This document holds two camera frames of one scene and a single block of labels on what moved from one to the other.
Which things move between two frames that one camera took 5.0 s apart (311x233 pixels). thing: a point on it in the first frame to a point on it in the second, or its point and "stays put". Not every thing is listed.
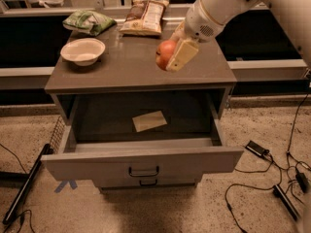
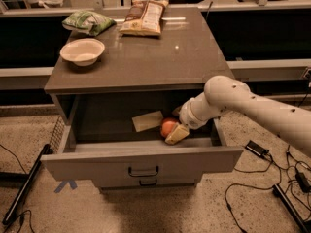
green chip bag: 88,22 stays put
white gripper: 198,23 to 189,116
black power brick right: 302,181 stays put
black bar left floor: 26,183 stays put
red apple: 163,52 to 167,127
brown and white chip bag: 145,16 stays put
